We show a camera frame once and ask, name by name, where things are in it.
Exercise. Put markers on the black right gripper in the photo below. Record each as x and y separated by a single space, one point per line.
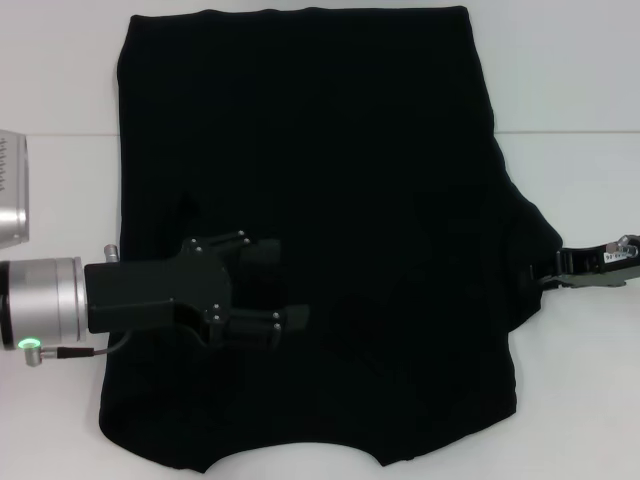
600 267

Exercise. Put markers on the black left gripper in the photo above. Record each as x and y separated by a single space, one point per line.
150 290

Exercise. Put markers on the black t-shirt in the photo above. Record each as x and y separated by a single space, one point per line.
325 150

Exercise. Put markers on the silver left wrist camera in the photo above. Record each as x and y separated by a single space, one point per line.
12 190

